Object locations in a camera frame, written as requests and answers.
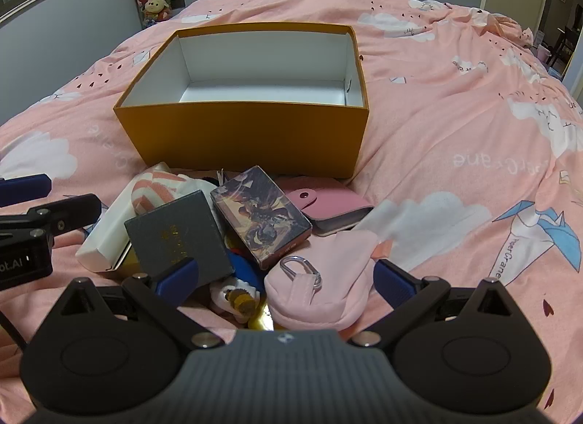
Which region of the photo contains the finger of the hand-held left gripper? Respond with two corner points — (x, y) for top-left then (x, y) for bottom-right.
(0, 173), (52, 207)
(0, 193), (103, 240)

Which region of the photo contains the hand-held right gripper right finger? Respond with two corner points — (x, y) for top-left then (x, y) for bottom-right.
(348, 259), (524, 352)

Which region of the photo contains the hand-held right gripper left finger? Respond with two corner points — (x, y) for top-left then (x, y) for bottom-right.
(49, 256), (225, 352)

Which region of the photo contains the grey and gold gift box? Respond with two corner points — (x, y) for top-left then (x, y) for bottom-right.
(107, 190), (228, 288)

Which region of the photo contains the white rectangular box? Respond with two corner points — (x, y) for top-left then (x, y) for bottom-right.
(75, 187), (137, 273)

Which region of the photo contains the blue yellow keychain plush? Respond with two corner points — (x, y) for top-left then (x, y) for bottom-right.
(210, 248), (269, 315)

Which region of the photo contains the pale pink zip pouch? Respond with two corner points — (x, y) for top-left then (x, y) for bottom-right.
(264, 229), (379, 331)

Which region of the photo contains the pink snap card wallet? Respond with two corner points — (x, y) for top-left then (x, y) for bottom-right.
(278, 177), (376, 238)

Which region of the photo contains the striped panda plush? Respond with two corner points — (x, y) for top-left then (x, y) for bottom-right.
(116, 162), (219, 219)

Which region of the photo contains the printed card deck box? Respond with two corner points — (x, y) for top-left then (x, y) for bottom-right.
(210, 166), (313, 270)

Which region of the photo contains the orange cardboard box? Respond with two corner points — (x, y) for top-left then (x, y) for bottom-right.
(113, 22), (369, 179)

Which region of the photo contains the yellow soft toy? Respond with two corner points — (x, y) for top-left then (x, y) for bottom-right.
(248, 312), (276, 332)

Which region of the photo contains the pink printed blanket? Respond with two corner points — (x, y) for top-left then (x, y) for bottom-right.
(0, 0), (583, 420)

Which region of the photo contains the dark wooden chair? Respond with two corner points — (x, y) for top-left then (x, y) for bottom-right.
(553, 25), (579, 65)

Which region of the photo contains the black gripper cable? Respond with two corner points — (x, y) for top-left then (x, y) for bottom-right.
(0, 308), (28, 352)

